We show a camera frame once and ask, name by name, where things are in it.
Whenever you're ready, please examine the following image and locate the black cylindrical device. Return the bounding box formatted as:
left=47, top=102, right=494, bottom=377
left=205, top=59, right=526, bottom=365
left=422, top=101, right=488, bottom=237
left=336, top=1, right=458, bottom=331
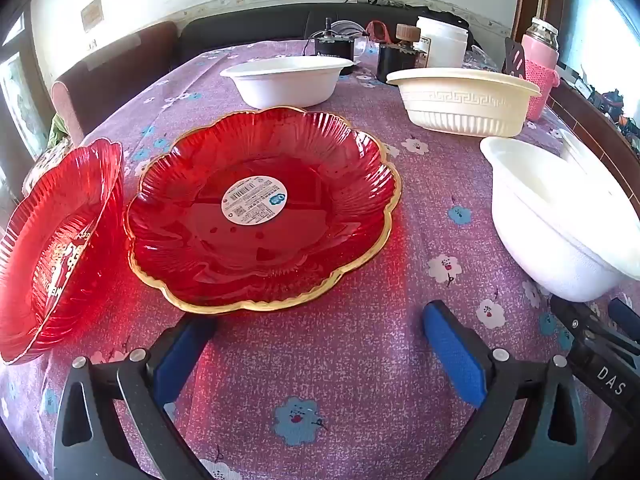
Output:
left=307, top=17, right=368, bottom=61

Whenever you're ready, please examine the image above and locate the small wall plaque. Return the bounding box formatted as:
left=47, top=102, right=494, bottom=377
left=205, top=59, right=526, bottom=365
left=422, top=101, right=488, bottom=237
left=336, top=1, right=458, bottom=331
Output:
left=80, top=0, right=104, bottom=32

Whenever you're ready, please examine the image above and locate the green cloth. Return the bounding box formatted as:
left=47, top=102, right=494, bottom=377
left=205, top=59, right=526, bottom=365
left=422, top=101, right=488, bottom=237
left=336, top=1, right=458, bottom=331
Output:
left=50, top=112, right=71, bottom=143

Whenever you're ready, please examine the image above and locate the black sofa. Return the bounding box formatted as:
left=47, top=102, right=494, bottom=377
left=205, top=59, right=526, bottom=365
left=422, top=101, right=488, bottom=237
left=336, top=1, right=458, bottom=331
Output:
left=177, top=2, right=481, bottom=61

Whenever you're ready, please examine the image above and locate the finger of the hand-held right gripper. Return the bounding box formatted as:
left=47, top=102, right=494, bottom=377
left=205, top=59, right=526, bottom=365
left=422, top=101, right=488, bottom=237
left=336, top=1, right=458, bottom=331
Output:
left=550, top=295, right=640, bottom=361
left=608, top=298, right=640, bottom=343

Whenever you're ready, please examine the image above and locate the patterned cloth seat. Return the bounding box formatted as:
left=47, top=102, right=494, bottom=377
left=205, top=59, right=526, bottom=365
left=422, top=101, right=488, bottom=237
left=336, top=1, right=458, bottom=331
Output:
left=22, top=135, right=71, bottom=196

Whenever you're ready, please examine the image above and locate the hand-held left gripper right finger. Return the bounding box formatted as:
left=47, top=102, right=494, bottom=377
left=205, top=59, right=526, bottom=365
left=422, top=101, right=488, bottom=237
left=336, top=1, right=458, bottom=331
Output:
left=422, top=300, right=601, bottom=480

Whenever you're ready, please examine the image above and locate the red ribbed deep plate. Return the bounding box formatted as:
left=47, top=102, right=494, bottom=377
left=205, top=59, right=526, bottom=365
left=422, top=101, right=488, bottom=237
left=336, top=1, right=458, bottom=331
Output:
left=0, top=138, right=125, bottom=365

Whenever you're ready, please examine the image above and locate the black jar with wooden lid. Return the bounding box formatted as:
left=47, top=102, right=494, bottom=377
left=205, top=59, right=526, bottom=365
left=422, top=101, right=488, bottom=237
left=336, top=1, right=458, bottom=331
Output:
left=377, top=23, right=426, bottom=81

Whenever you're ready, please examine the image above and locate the wooden glass door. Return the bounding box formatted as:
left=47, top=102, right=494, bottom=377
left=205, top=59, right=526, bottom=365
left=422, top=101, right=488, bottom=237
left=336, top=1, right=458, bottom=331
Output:
left=0, top=12, right=51, bottom=161

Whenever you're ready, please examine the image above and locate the pink thermos bottle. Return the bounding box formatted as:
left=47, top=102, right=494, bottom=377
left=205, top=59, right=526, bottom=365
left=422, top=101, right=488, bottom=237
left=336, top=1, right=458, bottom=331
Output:
left=520, top=16, right=561, bottom=122

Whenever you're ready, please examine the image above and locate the red plastic bag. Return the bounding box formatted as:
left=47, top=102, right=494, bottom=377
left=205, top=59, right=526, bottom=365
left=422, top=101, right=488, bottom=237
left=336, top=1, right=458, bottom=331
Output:
left=366, top=20, right=393, bottom=43

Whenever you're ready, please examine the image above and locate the white plastic jar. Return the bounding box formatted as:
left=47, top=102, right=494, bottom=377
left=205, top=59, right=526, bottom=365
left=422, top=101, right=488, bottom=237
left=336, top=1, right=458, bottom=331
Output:
left=416, top=14, right=468, bottom=70

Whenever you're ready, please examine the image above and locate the cream patterned bowl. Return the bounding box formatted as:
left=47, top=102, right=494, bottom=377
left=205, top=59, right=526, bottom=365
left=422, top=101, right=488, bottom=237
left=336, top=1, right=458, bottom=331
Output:
left=386, top=67, right=542, bottom=138

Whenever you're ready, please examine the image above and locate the purple floral tablecloth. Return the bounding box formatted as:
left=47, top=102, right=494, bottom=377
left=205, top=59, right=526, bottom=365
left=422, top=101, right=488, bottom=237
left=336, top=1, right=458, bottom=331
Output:
left=0, top=40, right=640, bottom=480

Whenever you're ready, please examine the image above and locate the maroon armchair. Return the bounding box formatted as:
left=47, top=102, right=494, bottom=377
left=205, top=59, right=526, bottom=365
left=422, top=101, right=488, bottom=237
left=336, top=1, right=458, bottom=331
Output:
left=50, top=20, right=178, bottom=146

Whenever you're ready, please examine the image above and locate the red gold-rimmed plate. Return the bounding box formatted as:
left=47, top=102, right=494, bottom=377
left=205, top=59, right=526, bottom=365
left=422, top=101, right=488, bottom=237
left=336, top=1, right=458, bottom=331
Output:
left=123, top=106, right=402, bottom=315

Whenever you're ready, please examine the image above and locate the white bowl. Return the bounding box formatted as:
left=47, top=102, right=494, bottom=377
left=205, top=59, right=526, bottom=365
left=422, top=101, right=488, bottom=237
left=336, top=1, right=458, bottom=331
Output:
left=219, top=56, right=355, bottom=110
left=479, top=136, right=640, bottom=303
left=558, top=128, right=640, bottom=201

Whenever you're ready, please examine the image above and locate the clear plastic bag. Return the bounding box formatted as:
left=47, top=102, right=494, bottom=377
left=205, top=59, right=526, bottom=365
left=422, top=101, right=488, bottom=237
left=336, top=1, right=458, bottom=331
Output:
left=462, top=44, right=503, bottom=70

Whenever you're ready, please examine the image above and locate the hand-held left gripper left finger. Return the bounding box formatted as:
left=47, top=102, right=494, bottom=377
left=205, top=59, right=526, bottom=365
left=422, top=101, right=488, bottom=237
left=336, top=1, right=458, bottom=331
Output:
left=52, top=312, right=221, bottom=480

